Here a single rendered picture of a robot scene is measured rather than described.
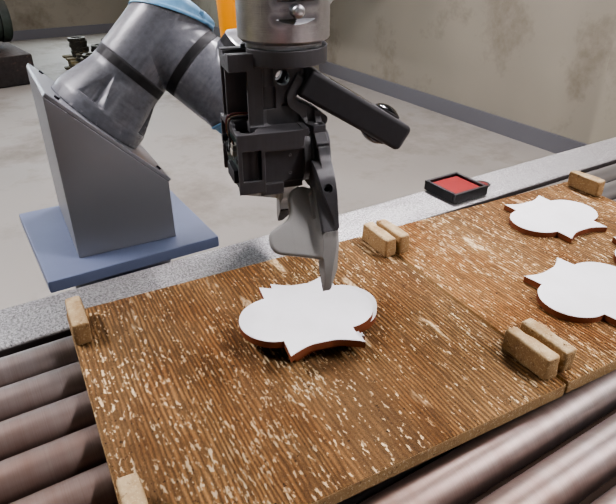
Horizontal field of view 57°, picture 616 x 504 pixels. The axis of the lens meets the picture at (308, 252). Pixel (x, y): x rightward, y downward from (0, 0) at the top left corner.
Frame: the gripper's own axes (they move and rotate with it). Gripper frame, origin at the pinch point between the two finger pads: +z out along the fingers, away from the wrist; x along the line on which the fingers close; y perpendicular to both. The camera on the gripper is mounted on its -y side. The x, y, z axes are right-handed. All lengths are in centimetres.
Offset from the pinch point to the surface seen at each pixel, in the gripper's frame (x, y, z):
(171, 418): 8.1, 15.6, 10.0
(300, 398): 9.3, 3.8, 10.0
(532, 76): -276, -249, 59
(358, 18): -466, -203, 45
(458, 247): -11.3, -25.5, 10.0
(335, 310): 0.6, -2.9, 7.4
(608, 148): -42, -80, 12
